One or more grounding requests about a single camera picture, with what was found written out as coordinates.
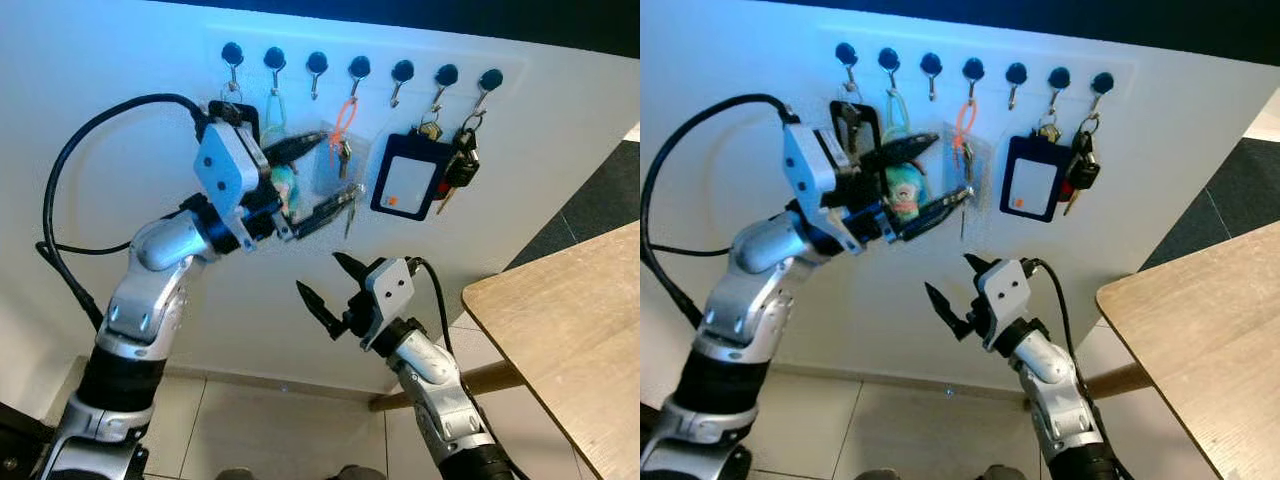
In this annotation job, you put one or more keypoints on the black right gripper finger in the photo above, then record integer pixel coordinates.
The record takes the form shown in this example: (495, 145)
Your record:
(950, 313)
(354, 275)
(325, 312)
(980, 275)

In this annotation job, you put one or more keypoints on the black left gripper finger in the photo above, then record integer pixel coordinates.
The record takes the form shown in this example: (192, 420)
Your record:
(322, 212)
(928, 218)
(900, 152)
(298, 146)

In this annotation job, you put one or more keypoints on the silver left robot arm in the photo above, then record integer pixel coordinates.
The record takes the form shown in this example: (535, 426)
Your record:
(150, 290)
(760, 290)

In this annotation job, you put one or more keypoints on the black knob silver hook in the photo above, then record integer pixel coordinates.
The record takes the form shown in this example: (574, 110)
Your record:
(490, 78)
(275, 55)
(402, 70)
(1102, 80)
(889, 57)
(317, 61)
(232, 50)
(931, 62)
(1059, 76)
(846, 52)
(360, 66)
(1016, 72)
(447, 74)
(973, 67)

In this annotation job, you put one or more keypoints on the clear plastic badge holder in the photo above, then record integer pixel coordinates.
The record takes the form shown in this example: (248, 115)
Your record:
(335, 172)
(975, 175)

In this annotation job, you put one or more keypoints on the small silver key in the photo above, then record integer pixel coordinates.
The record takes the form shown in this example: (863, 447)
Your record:
(343, 158)
(966, 158)

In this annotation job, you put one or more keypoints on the dark blue badge holder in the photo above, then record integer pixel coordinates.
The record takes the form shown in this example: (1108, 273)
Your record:
(1035, 150)
(410, 148)

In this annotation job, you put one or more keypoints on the brass key bunch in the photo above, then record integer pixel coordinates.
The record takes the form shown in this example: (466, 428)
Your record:
(1047, 130)
(430, 128)

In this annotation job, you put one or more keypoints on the black car key fob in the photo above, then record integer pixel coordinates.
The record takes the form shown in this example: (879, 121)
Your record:
(462, 165)
(1082, 170)

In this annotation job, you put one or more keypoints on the wooden table leg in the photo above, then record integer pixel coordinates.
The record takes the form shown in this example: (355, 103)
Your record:
(495, 375)
(1120, 380)

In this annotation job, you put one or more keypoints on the robot right leg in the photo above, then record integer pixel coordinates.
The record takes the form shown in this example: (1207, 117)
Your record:
(360, 473)
(1008, 473)

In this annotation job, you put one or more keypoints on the robot leg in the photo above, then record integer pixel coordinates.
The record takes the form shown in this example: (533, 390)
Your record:
(360, 473)
(1008, 473)
(878, 474)
(238, 474)

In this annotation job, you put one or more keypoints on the robot left leg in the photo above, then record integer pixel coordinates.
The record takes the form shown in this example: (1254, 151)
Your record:
(878, 474)
(238, 474)

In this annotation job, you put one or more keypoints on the light wooden table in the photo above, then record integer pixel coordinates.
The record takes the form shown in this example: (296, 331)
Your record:
(570, 330)
(1200, 330)

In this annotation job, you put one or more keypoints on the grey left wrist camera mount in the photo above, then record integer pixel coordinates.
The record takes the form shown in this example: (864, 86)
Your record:
(815, 175)
(228, 170)

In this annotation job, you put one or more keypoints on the black frame badge holder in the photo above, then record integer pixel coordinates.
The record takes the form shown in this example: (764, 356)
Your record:
(858, 108)
(235, 110)

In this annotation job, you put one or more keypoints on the white wall hook rail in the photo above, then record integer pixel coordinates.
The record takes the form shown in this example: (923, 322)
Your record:
(910, 58)
(254, 52)

